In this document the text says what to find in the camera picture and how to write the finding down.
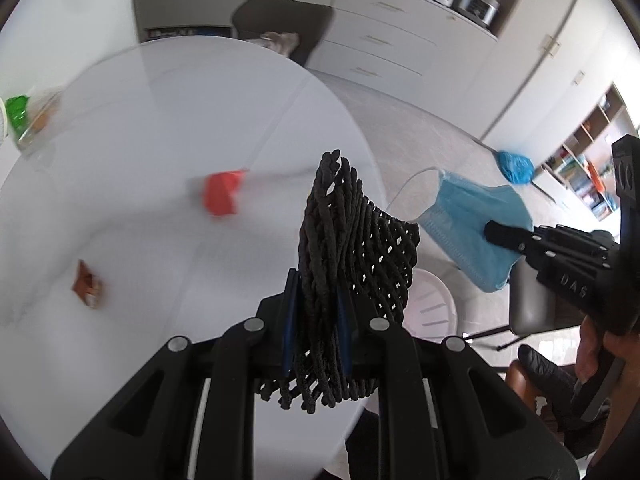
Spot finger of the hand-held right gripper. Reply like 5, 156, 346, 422
531, 226, 620, 262
483, 219, 610, 272

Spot green packet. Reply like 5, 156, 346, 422
5, 95, 32, 137

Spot beige cloth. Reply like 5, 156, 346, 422
260, 31, 301, 57

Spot person's black trousers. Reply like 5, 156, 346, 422
322, 407, 386, 480

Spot silver toaster oven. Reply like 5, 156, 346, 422
453, 0, 503, 29

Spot open bookshelf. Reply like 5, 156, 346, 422
541, 82, 632, 224

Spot tall white cupboard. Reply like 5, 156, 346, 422
480, 0, 616, 146

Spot clear bag with bread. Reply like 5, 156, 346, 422
19, 87, 64, 153

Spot person's right forearm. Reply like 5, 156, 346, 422
602, 405, 640, 466

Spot wooden open shelf unit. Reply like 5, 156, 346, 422
131, 0, 242, 44

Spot blue face mask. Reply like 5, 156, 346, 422
387, 167, 535, 294

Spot dark grey dining chair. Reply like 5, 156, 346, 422
232, 0, 335, 66
467, 257, 592, 352

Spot orange-red paper piece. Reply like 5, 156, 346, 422
201, 170, 250, 217

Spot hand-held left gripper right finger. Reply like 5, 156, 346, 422
336, 287, 581, 480

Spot person's right hand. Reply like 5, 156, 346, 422
574, 317, 640, 413

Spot white drawer cabinet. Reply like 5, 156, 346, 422
305, 0, 501, 108

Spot black foam mesh net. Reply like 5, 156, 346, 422
255, 149, 421, 414

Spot blue plastic bag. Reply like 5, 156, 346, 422
496, 149, 536, 185

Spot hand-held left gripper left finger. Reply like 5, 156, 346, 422
50, 269, 299, 480

